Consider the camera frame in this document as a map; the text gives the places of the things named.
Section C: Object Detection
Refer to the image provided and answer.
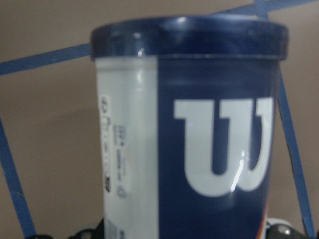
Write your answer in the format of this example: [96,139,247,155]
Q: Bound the white blue tennis ball can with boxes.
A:
[90,14,288,239]

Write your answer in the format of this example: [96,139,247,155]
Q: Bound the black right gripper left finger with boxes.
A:
[27,219,105,239]

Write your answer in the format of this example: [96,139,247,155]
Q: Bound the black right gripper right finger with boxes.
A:
[265,218,319,239]

